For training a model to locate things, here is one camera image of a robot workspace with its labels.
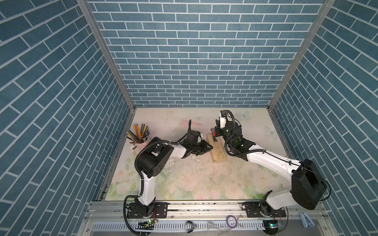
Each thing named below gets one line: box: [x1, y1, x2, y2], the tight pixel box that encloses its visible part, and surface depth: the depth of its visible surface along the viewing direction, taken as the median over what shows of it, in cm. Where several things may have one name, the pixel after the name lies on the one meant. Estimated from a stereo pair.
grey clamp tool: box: [299, 212, 315, 229], surface depth 71 cm
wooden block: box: [206, 133, 226, 164], surface depth 93 cm
